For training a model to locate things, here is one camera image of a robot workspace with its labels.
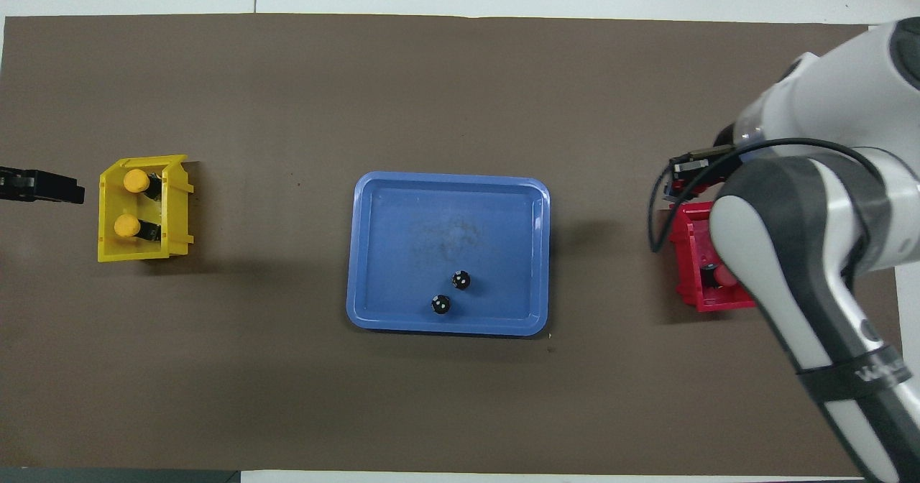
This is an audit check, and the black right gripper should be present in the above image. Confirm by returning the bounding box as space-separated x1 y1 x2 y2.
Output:
667 144 739 201

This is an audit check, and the red push button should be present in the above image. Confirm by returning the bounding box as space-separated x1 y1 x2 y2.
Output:
699 262 737 291

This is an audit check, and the yellow push button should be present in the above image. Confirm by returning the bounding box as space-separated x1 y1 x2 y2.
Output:
122 169 162 201
114 213 160 243

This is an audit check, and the yellow plastic bin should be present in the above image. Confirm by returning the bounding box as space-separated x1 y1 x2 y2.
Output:
98 155 195 263

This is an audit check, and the blue plastic tray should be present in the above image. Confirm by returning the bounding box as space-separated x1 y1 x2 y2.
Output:
346 171 551 337

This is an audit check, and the brown table mat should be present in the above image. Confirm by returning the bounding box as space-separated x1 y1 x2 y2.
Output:
0 13 903 478

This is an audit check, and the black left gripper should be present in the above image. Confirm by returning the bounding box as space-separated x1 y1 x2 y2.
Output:
0 167 86 205

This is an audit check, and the red plastic bin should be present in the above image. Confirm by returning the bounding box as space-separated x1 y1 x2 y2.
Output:
668 201 757 313

